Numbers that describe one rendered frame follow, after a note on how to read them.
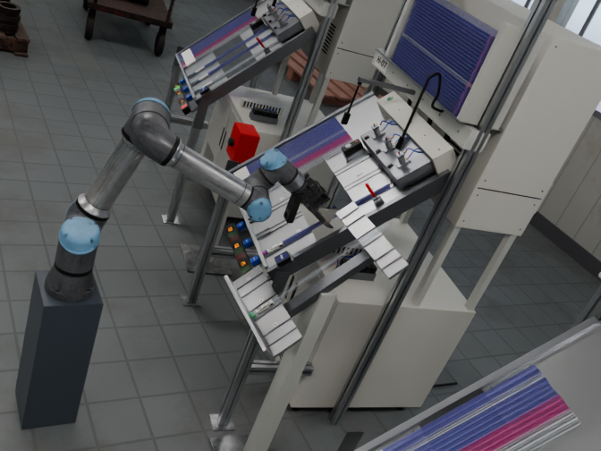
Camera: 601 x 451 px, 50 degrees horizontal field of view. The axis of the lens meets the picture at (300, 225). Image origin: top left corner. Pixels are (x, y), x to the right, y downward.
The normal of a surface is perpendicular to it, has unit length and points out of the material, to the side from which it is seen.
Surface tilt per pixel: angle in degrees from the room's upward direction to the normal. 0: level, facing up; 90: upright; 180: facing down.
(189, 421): 0
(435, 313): 90
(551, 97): 90
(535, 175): 90
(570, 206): 90
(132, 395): 0
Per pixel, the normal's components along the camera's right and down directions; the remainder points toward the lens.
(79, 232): 0.34, -0.75
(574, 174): -0.84, -0.03
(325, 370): 0.29, 0.55
